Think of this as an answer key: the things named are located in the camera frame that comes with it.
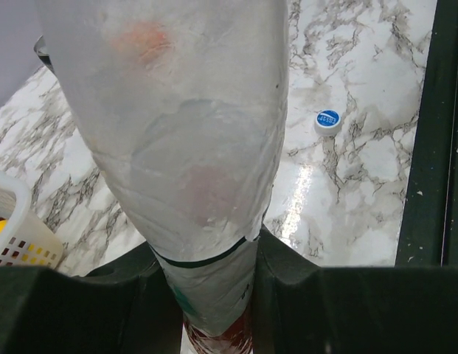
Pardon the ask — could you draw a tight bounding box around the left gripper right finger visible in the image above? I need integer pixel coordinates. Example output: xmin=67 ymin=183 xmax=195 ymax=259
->
xmin=251 ymin=229 xmax=458 ymax=353

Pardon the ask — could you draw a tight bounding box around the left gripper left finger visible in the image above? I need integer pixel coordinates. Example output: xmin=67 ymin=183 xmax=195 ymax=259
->
xmin=0 ymin=243 xmax=182 ymax=353

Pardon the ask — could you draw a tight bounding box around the bottle with red label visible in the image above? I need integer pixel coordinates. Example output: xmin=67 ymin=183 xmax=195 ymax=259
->
xmin=36 ymin=1 xmax=289 ymax=353

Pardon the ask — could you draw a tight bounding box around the blue white bottle cap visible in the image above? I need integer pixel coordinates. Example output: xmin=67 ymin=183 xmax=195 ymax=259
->
xmin=314 ymin=110 xmax=341 ymax=136

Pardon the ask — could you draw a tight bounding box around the white plastic basket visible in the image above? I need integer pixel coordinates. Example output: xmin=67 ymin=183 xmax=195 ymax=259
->
xmin=0 ymin=171 xmax=63 ymax=269

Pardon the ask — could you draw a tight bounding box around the black drink can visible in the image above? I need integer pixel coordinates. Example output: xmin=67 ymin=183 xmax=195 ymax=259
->
xmin=33 ymin=36 xmax=55 ymax=73

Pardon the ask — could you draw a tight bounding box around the black table front rail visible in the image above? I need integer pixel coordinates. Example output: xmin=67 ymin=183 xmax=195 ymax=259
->
xmin=395 ymin=1 xmax=458 ymax=267

